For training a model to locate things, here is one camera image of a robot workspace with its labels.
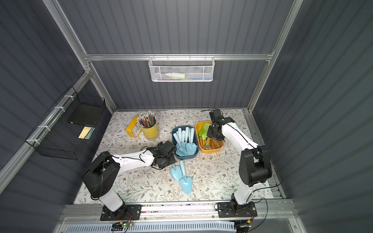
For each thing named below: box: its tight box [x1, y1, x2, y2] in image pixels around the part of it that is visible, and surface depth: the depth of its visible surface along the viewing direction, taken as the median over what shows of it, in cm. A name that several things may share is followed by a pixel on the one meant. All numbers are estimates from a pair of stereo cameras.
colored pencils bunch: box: [136, 110, 157, 129], surface depth 95 cm
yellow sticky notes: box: [78, 126, 91, 140], surface depth 77 cm
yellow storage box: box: [195, 120, 224, 154], surface depth 96 cm
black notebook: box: [67, 102, 103, 127], surface depth 84 cm
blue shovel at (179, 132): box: [177, 127, 183, 143], surface depth 101 cm
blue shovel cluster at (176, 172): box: [169, 164, 184, 181], surface depth 88 cm
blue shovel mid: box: [185, 127, 190, 147], surface depth 101 cm
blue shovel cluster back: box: [185, 128, 197, 156], surface depth 96 cm
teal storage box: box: [171, 125, 200, 160], surface depth 98 cm
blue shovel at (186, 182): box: [179, 160, 193, 195], surface depth 84 cm
